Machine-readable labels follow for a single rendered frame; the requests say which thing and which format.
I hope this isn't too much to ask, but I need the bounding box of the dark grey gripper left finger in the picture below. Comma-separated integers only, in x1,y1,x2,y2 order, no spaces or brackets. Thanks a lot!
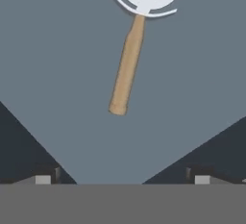
11,163,62,186

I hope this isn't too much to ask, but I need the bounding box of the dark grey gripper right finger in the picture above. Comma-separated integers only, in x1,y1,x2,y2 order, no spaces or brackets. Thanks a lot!
184,164,245,186

